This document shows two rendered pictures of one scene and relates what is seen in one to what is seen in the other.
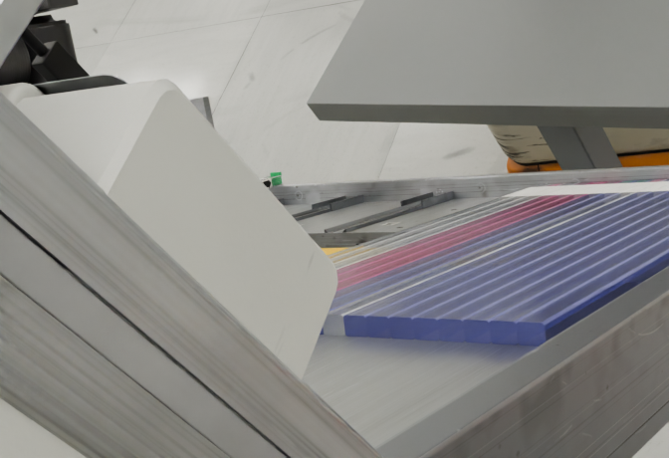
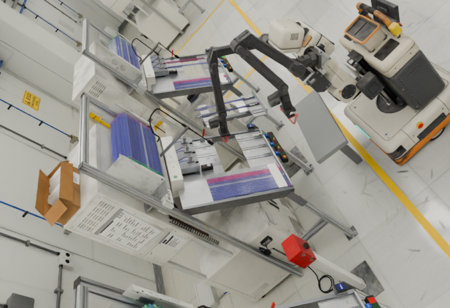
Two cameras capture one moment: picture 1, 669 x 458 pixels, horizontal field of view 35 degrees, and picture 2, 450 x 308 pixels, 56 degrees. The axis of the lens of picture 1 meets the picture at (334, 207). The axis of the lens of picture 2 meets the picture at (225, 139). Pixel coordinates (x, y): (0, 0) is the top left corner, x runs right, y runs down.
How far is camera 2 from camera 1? 2.34 m
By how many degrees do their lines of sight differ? 46
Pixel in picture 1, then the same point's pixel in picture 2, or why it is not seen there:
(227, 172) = (167, 204)
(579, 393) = (207, 207)
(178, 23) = (347, 10)
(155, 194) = (164, 205)
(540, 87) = (309, 136)
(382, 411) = (196, 201)
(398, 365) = (205, 196)
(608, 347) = (212, 204)
